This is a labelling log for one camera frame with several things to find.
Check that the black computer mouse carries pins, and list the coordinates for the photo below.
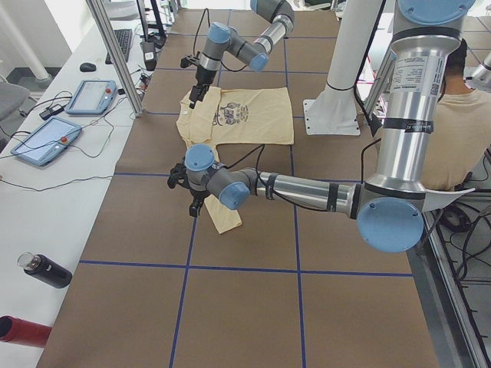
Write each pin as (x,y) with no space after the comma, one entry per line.
(87,67)

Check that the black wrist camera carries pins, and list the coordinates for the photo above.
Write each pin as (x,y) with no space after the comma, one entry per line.
(178,177)
(189,60)

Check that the blue teach pendant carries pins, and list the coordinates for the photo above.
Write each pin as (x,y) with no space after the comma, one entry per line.
(92,97)
(47,142)

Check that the black water bottle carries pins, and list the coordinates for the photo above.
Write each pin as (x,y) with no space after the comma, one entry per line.
(45,270)

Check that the black power adapter box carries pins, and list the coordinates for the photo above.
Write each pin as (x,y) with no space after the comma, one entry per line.
(149,55)

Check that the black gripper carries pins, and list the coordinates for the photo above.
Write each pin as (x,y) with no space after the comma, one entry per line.
(202,77)
(197,196)

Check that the red water bottle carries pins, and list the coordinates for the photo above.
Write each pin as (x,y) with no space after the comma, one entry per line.
(24,332)

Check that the aluminium frame post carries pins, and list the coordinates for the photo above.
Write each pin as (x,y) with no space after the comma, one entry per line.
(104,26)

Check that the seated person in beige shirt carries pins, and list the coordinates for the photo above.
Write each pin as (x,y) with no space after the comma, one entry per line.
(461,128)

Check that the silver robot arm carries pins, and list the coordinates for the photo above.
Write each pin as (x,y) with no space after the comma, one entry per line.
(223,39)
(388,205)

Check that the black keyboard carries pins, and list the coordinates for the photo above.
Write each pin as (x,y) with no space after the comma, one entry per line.
(124,38)

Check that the near blue teach pendant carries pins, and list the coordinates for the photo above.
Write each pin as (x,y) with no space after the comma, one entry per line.
(47,142)

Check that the far blue teach pendant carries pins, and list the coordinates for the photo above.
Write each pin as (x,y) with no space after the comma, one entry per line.
(92,97)

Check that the cream yellow long-sleeve shirt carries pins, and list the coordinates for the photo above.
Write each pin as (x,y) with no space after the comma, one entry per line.
(226,117)

